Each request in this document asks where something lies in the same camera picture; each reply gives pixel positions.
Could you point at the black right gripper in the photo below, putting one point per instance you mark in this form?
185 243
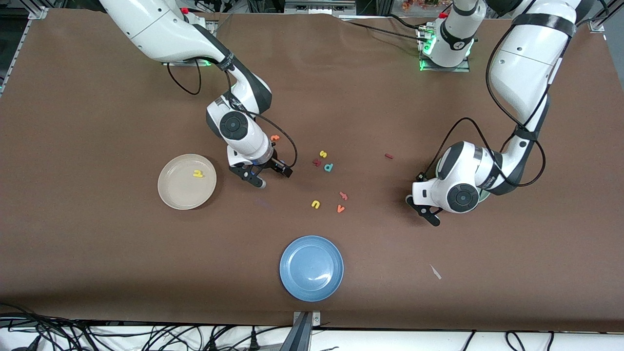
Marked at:
274 164

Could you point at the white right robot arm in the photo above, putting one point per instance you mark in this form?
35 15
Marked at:
161 29

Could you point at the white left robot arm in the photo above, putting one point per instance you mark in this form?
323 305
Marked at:
526 63

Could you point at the beige ceramic plate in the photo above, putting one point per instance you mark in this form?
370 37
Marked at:
187 190

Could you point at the blue ceramic plate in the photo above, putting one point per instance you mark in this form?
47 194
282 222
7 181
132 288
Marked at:
311 268

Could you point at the black power plug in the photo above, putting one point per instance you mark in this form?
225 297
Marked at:
253 341

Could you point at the white paper scrap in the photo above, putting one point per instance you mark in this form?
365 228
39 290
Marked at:
435 272

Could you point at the green ceramic plate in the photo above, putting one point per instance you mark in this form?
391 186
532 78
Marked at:
484 196

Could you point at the orange background object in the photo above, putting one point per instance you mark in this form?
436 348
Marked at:
419 4

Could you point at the metal table edge bracket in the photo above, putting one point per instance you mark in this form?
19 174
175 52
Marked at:
316 318

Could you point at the aluminium frame profile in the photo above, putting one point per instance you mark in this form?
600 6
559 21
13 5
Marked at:
319 6

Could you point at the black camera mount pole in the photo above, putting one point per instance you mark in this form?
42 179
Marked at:
298 336

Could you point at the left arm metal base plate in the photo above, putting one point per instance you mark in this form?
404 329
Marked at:
443 69

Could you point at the metal table corner bracket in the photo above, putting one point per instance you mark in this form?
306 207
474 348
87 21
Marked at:
38 13
595 25

